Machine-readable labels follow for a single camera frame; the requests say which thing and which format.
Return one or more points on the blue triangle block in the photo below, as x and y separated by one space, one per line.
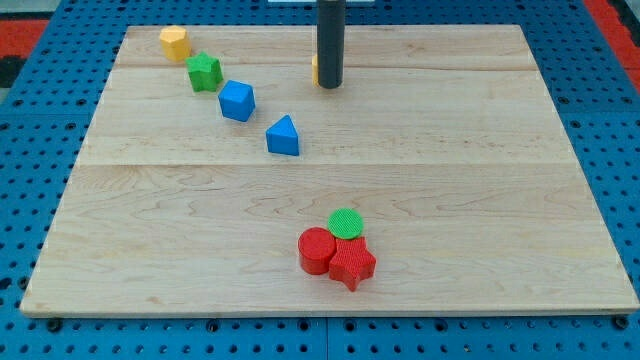
282 137

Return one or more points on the green cylinder block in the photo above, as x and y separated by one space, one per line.
345 223

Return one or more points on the green star block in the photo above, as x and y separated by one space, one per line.
204 71

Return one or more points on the red cylinder block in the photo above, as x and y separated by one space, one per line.
316 247

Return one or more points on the wooden board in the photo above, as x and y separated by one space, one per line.
443 138

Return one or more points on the blue cube block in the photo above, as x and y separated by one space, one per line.
237 101

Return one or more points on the red star block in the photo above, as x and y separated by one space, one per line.
352 263

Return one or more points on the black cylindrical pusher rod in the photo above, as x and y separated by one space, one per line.
331 16

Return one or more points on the yellow heart block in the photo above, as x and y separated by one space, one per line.
315 71

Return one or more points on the yellow hexagon block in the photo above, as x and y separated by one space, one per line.
175 43

